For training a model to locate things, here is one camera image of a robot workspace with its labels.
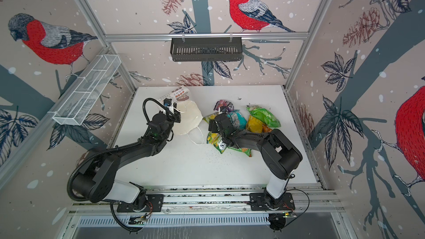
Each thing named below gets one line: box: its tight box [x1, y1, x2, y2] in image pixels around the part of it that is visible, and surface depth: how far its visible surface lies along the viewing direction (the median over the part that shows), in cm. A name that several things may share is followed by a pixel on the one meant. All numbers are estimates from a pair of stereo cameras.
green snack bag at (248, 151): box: [227, 146, 252, 158], surface depth 89 cm
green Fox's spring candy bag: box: [206, 132, 235, 154], surface depth 91 cm
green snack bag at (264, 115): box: [245, 105, 282, 128], surface depth 95 cm
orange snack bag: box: [262, 125, 273, 133], surface depth 96 cm
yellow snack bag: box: [246, 115, 263, 134], surface depth 97 cm
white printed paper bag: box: [158, 85, 204, 145], surface depth 96 cm
